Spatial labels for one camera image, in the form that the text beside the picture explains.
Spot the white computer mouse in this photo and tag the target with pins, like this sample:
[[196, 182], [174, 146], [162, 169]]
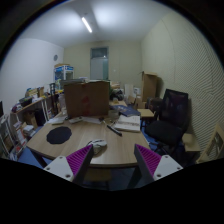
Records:
[[98, 145]]

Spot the ceiling light tube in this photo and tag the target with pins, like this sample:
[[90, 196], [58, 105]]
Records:
[[87, 25]]

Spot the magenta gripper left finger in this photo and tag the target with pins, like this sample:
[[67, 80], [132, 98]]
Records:
[[74, 166]]

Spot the black pen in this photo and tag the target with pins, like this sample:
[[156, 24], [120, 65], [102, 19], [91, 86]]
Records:
[[114, 130]]

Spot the white open book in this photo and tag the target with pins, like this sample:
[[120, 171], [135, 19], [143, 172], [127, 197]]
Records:
[[131, 123]]

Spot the blue white display fridge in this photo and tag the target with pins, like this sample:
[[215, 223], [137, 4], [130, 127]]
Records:
[[63, 72]]

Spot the large brown cardboard box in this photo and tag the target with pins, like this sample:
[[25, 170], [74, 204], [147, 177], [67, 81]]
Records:
[[87, 99]]

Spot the white remote control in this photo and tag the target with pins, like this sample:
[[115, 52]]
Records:
[[75, 120]]

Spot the black round mouse pad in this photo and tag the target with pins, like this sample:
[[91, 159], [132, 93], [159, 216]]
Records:
[[59, 135]]

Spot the blue book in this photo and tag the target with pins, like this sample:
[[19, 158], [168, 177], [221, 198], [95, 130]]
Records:
[[126, 111]]

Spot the black office chair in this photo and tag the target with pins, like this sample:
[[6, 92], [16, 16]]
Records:
[[171, 121]]

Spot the grey door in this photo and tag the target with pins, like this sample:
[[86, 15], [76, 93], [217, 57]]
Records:
[[99, 63]]

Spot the white shelf unit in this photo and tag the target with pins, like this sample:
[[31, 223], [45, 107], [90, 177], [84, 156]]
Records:
[[20, 124]]

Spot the tall cardboard box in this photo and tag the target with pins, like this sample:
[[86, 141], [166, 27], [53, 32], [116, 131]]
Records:
[[148, 85]]

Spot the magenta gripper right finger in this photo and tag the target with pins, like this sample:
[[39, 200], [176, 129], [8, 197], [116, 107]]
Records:
[[153, 166]]

